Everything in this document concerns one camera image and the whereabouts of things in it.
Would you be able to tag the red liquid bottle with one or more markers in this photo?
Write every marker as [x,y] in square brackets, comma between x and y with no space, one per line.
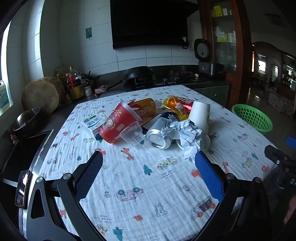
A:
[73,77]

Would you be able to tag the printed white tablecloth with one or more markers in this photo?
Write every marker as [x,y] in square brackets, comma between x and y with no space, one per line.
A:
[138,176]

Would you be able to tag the person's right hand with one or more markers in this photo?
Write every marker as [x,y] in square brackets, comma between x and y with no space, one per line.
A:
[291,209]

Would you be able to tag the polka-dot play fence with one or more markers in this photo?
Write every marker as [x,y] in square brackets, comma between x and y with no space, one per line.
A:
[281,102]

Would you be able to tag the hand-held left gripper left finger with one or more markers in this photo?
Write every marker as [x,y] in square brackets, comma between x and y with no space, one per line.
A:
[90,176]

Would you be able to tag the black wok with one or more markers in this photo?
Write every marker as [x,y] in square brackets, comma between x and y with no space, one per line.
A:
[138,73]

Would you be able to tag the yellow tea bottle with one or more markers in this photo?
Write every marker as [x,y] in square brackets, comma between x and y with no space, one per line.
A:
[144,106]

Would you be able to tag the green base cabinet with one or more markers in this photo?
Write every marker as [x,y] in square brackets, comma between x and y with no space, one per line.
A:
[219,92]

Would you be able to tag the wooden glass-door cabinet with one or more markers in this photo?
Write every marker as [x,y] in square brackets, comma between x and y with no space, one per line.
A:
[240,58]

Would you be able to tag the metal bowl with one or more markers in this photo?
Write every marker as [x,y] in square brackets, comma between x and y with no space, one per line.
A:
[25,118]

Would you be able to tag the clear plastic cup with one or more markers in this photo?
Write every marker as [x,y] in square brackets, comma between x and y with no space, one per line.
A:
[131,136]

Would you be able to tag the wall socket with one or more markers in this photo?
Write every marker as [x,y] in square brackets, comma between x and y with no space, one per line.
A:
[190,46]

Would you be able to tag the green plastic basket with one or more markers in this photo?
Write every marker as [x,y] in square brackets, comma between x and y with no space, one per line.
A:
[252,118]

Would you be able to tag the small white jar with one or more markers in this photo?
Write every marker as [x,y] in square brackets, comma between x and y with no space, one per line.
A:
[87,90]

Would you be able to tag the dark rice cooker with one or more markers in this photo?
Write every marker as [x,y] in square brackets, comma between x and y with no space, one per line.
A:
[208,68]

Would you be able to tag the green wall hook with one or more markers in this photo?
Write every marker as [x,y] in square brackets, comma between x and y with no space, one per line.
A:
[88,33]

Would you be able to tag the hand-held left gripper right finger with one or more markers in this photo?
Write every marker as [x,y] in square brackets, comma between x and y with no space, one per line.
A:
[208,176]

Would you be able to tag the orange red snack wrapper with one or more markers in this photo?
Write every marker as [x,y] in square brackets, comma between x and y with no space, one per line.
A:
[175,104]

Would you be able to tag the pink cloth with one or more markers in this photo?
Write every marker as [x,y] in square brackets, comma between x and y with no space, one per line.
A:
[101,90]

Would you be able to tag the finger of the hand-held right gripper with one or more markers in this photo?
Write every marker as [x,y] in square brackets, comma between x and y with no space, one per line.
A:
[291,141]
[276,154]

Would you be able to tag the red instant noodle cup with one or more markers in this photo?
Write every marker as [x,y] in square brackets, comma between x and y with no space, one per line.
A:
[113,122]

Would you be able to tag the white paper cup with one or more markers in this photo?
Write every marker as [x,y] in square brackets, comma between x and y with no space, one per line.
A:
[200,113]

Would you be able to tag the black box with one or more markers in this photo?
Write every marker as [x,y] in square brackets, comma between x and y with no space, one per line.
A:
[149,122]

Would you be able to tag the white green milk carton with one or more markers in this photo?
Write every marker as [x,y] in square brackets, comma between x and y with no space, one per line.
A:
[92,124]

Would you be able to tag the black gas stove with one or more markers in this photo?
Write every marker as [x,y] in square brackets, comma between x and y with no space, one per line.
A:
[180,76]

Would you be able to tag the round wooden chopping board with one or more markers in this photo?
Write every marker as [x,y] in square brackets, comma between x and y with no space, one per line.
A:
[39,97]
[59,87]

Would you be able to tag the yellow tin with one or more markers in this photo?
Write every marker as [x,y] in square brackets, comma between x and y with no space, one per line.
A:
[76,92]

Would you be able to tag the yellow box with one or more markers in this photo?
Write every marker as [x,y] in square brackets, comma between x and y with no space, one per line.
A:
[217,11]

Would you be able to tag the crushed aluminium can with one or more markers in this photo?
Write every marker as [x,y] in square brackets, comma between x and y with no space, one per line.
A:
[158,136]

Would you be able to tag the black range hood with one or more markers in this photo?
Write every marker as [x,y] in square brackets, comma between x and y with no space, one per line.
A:
[148,23]

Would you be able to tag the white paper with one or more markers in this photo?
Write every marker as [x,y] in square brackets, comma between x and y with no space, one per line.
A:
[185,134]

